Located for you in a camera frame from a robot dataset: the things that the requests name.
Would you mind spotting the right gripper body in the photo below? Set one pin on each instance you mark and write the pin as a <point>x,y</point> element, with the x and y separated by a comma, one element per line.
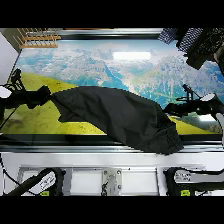
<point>174,109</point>

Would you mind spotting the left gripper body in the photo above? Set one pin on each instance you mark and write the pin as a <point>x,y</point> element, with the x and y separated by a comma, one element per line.
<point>39,96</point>

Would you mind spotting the black pants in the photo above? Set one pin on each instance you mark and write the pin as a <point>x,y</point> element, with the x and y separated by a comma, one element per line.
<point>116,113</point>

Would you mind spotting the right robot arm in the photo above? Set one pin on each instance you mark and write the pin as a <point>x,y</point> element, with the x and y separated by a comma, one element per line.
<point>206,106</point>

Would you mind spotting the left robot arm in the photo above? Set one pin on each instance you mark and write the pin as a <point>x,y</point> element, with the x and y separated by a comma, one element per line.
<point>13,98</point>

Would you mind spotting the checked garment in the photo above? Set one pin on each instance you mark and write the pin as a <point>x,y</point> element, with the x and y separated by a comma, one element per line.
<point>186,37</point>

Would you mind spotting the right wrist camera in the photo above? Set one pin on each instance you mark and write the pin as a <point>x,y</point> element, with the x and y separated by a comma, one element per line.
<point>189,91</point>

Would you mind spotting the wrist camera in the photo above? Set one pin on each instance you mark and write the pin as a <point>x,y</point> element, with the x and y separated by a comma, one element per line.
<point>189,91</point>
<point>15,78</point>

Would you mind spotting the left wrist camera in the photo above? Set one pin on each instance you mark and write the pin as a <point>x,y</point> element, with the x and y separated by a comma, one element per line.
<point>15,78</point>

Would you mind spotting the silver frame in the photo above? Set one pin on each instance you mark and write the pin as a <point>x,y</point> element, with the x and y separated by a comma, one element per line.
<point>110,158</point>

